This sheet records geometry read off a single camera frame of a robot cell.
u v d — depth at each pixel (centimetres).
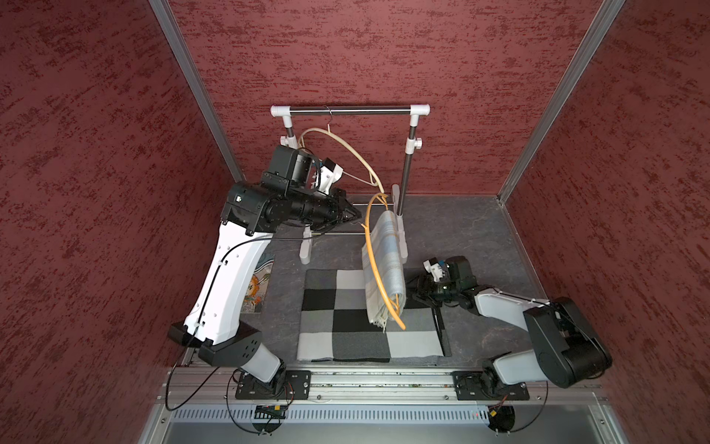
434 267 85
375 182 78
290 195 48
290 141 79
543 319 45
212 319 38
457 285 72
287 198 43
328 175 56
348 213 58
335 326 84
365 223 63
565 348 44
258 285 93
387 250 69
